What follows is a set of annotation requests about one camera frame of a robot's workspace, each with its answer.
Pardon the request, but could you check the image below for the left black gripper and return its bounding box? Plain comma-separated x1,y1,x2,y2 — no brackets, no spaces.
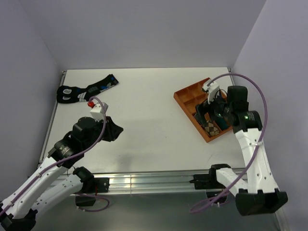
82,115,123,150

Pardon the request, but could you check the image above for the black blue sport sock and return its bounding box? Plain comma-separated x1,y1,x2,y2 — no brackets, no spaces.
56,74,119,104

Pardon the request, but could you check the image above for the black white striped sock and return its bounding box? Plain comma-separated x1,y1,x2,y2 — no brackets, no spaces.
194,114,205,126

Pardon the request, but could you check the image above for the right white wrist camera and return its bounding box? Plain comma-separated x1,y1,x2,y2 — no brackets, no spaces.
202,79,220,104

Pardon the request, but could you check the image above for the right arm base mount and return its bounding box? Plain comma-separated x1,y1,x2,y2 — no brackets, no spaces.
189,174,212,190

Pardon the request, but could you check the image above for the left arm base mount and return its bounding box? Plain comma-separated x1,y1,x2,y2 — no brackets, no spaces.
92,177,110,193

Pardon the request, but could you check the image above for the aluminium frame rail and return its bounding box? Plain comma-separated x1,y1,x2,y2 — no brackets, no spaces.
23,68,289,231

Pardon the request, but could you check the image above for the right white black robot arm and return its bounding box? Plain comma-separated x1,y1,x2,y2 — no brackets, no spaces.
190,84,288,216

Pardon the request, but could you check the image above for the teal rolled sock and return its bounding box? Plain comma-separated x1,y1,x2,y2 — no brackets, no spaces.
216,118,229,130

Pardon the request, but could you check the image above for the brown argyle rolled sock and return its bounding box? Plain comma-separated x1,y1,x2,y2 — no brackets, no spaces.
201,121,220,137

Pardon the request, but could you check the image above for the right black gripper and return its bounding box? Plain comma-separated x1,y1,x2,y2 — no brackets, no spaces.
194,90,233,126

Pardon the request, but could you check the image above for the orange compartment tray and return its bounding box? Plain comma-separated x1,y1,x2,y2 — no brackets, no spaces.
173,78,232,142

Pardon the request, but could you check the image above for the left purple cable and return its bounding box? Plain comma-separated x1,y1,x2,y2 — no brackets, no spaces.
0,96,111,217

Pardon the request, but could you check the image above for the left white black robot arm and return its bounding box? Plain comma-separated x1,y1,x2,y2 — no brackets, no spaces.
0,116,123,231

